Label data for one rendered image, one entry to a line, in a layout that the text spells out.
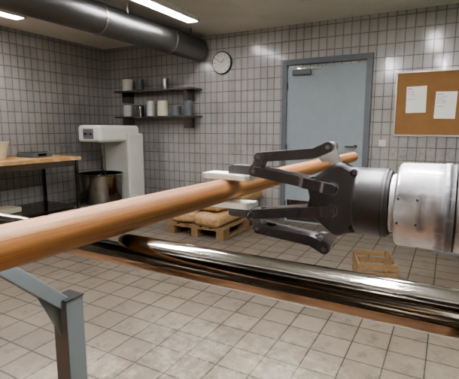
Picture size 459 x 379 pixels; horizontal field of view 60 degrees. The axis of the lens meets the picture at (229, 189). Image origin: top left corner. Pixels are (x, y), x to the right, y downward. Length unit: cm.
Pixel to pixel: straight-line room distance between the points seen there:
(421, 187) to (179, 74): 601
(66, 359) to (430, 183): 72
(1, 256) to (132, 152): 583
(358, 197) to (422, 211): 6
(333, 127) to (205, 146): 196
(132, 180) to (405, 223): 579
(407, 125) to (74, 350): 464
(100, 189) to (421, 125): 414
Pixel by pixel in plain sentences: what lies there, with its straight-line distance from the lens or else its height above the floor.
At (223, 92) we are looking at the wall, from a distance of 590.
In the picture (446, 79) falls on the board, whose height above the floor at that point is 181.
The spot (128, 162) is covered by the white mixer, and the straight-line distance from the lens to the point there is 607.
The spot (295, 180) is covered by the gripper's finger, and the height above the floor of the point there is 121.
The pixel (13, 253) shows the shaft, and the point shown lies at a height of 119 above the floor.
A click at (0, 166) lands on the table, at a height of 85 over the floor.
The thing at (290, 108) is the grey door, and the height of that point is 153.
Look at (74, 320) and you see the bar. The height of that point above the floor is 91.
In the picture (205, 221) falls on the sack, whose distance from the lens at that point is 458.
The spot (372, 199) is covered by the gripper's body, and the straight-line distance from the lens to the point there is 43.
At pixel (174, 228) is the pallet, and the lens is 493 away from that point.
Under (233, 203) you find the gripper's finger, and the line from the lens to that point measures 51.
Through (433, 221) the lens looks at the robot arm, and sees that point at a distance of 42.
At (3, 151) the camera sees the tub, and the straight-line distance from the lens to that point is 549.
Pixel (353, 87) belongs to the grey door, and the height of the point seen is 177.
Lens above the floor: 127
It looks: 9 degrees down
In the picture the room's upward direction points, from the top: straight up
